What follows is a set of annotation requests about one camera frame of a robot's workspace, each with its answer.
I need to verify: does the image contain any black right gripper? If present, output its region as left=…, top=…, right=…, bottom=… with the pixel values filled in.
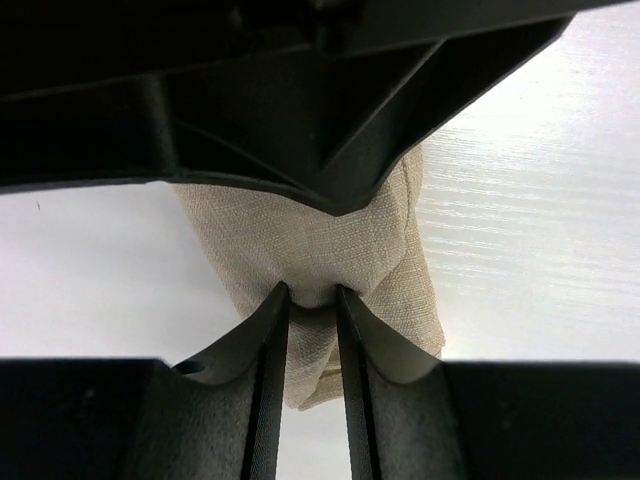
left=1, top=1, right=572, bottom=215

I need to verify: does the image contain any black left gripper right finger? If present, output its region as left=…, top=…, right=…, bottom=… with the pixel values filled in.
left=336, top=287, right=639, bottom=479

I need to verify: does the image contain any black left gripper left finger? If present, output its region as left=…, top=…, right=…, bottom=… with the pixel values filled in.
left=1, top=284, right=290, bottom=479

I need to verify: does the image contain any beige cloth napkin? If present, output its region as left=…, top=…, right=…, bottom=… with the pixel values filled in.
left=175, top=147, right=445, bottom=410

